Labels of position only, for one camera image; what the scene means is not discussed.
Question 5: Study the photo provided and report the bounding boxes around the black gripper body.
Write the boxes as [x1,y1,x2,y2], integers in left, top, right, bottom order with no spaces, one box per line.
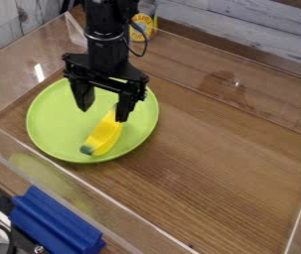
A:
[63,35,149,102]

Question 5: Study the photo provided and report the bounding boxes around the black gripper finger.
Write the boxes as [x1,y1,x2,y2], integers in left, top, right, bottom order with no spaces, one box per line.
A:
[71,79,95,112]
[115,92,135,122]

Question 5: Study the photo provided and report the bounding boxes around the yellow toy banana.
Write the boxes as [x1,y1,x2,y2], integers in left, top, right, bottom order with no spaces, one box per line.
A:
[79,106,123,157]

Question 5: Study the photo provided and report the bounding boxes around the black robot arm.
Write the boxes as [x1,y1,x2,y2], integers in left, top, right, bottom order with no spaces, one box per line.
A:
[63,0,150,122]

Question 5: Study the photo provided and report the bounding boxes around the green plate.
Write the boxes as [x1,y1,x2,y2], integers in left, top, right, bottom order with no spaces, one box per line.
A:
[25,78,159,164]

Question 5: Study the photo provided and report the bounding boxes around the yellow labelled tin can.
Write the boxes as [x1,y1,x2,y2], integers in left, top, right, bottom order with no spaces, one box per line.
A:
[130,0,158,43]

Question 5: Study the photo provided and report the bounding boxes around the blue plastic block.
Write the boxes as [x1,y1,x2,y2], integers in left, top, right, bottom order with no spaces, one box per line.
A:
[9,186,106,254]

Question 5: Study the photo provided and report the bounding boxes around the clear acrylic corner bracket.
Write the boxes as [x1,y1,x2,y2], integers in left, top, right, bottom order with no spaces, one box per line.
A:
[66,12,87,48]

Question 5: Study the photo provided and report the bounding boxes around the clear acrylic front wall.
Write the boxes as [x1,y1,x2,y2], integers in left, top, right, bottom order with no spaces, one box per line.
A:
[0,129,200,254]

